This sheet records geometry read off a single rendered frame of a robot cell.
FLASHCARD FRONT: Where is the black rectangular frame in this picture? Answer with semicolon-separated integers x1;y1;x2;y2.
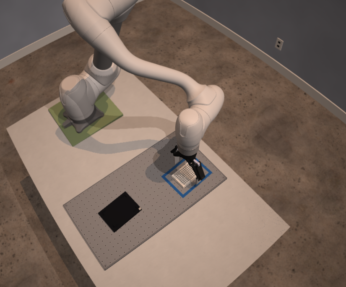
98;191;142;232

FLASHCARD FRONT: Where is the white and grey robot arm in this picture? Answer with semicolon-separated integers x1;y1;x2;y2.
59;0;224;156

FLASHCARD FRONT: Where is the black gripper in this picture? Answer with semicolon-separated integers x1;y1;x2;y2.
170;145;205;185

